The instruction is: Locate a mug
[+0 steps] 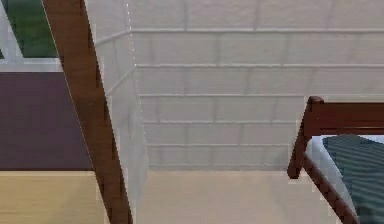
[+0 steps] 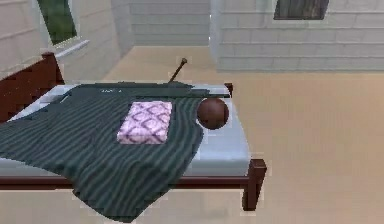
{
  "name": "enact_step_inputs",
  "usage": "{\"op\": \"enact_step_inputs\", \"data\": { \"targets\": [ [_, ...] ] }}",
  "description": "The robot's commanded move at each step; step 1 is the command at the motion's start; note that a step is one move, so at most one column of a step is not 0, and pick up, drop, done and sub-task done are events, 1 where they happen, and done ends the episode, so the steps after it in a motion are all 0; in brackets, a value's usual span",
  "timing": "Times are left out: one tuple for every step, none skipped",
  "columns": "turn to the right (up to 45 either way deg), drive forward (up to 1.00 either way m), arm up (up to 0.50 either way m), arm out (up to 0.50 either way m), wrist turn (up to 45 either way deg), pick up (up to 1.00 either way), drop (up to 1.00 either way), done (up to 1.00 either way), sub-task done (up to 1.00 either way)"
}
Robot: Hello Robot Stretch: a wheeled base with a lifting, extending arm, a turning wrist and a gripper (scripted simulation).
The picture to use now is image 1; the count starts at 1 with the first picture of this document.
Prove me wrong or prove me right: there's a dark wooden bed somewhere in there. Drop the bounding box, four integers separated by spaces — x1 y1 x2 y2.
286 95 384 224

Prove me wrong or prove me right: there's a teal striped bed cover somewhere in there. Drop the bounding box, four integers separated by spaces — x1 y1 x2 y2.
321 134 384 224

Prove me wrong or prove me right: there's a white framed window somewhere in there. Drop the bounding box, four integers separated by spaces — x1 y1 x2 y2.
0 0 64 73

